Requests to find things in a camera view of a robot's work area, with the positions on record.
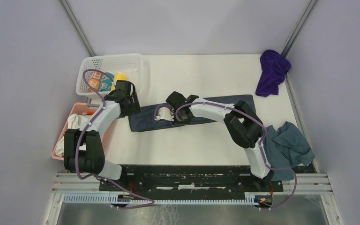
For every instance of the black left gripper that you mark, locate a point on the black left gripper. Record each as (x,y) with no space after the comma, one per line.
(135,108)

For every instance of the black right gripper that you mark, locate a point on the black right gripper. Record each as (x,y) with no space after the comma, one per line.
(176,121)

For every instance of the dark grey towel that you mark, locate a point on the dark grey towel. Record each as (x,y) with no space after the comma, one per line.
(145,120)

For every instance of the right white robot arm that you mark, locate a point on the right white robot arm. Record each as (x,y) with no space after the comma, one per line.
(244,127)

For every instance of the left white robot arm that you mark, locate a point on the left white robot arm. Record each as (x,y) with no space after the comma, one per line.
(83,147)

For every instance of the yellow rolled towel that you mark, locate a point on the yellow rolled towel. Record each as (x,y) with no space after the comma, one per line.
(117,77)

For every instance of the teal patterned rolled towel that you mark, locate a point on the teal patterned rolled towel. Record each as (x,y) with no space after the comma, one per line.
(106,82)

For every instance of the white plastic basket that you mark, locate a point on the white plastic basket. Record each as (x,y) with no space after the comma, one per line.
(131,65)

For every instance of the orange patterned rolled towel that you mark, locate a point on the orange patterned rolled towel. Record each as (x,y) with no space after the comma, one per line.
(94,81)

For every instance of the purple towel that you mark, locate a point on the purple towel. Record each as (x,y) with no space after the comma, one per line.
(274,68)

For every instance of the teal blue towel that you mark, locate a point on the teal blue towel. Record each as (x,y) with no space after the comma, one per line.
(286,147)

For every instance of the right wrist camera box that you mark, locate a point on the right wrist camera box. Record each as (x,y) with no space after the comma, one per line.
(164,113)

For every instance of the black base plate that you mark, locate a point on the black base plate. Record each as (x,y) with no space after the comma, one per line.
(186,182)

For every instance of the left corner metal rail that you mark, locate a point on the left corner metal rail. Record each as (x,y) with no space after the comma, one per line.
(66,6)

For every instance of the corner metal rail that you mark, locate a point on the corner metal rail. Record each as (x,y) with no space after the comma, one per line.
(66,6)
(302,20)

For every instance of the right corner metal rail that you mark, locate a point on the right corner metal rail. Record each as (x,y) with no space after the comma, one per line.
(302,20)

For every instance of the aluminium frame rails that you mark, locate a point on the aluminium frame rails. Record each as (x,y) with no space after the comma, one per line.
(308,200)

